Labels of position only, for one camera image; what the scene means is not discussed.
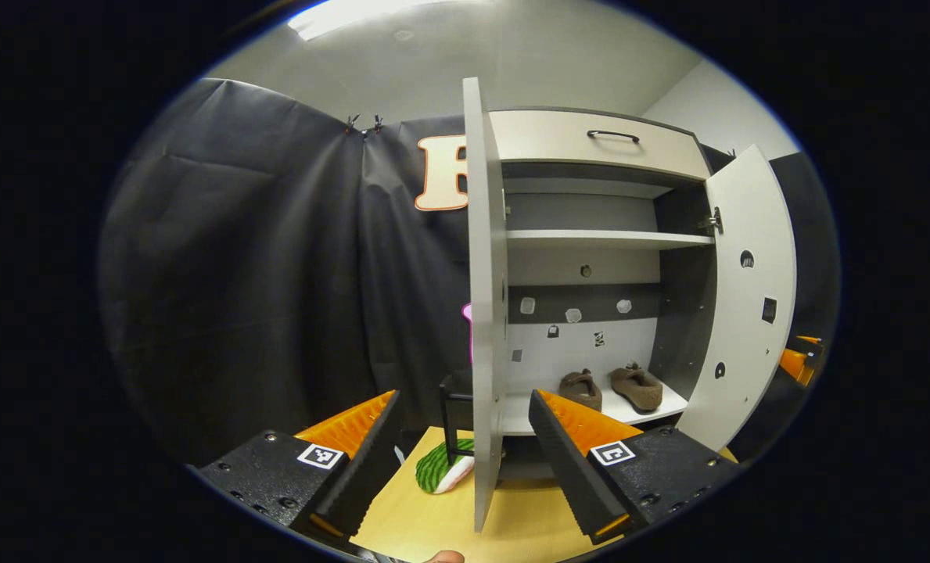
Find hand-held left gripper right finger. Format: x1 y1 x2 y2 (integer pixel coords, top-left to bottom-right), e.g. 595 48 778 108
527 389 739 546

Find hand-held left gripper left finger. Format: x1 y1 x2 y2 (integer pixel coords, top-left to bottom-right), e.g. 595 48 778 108
187 390 407 540

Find brown shoe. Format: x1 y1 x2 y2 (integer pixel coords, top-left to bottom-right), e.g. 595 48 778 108
609 361 664 414
558 368 603 412

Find white shoe cabinet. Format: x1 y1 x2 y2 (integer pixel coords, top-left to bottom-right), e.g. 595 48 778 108
487 107 716 482

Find white cabinet door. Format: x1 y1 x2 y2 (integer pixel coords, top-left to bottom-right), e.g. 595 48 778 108
462 77 510 534
674 144 798 453

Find white cabinet shelf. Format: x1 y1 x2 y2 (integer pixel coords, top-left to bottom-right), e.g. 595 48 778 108
505 229 716 251
504 375 690 436

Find white cabinet drawer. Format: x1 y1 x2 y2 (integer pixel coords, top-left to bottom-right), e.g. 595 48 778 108
488 109 712 182

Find green striped plush toy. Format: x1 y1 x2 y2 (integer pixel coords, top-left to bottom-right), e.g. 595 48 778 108
415 438 477 495

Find black backdrop cloth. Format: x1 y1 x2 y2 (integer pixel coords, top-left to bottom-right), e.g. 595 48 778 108
99 77 841 470

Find ceiling light panel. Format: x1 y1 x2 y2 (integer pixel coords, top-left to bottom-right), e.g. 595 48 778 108
289 0 465 41

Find black door handle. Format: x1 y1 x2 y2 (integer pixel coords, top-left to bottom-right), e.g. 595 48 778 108
439 370 477 466

